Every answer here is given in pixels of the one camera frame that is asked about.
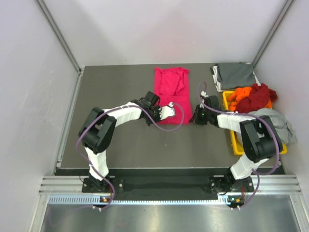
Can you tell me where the pink t shirt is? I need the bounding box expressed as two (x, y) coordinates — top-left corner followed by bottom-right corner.
(154, 67), (193, 124)

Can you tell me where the light grey t shirt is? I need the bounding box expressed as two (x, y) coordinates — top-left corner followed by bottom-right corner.
(249, 108), (297, 144)

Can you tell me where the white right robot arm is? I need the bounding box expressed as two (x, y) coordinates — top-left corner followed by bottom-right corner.
(189, 91), (283, 192)

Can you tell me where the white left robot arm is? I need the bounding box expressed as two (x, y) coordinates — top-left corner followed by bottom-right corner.
(78, 91), (175, 192)

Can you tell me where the yellow plastic bin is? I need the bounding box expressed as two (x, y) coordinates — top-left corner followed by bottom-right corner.
(222, 90), (288, 156)

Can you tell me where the orange t shirt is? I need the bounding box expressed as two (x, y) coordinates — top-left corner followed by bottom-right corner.
(227, 85), (278, 113)

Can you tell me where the folded dark grey t shirt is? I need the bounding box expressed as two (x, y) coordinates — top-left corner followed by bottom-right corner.
(214, 63), (253, 81)

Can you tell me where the dark red t shirt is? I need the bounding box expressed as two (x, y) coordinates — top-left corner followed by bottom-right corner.
(236, 83), (278, 113)

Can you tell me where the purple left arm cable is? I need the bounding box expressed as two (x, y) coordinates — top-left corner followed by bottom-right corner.
(75, 102), (185, 211)

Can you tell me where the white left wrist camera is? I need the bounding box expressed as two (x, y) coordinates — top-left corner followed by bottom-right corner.
(159, 102), (176, 121)

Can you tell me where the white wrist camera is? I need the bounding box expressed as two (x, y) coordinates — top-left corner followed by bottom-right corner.
(159, 102), (176, 121)
(200, 91), (208, 98)

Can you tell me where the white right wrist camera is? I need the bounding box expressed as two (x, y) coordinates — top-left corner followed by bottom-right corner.
(200, 91), (208, 98)

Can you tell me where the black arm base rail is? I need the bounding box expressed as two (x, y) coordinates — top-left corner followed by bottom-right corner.
(82, 168), (254, 200)

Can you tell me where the left aluminium corner post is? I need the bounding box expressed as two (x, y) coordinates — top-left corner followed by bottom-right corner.
(33, 0), (84, 73)

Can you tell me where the aluminium corner post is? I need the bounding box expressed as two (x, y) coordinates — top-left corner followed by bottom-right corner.
(33, 0), (84, 73)
(252, 0), (295, 68)

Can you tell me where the aluminium frame rail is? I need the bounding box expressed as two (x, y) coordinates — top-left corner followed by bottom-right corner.
(39, 175), (302, 195)

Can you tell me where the slotted grey cable duct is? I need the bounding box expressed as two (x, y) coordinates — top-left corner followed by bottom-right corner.
(48, 195), (240, 206)

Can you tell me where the right aluminium corner post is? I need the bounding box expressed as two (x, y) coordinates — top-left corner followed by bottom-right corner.
(252, 0), (295, 68)

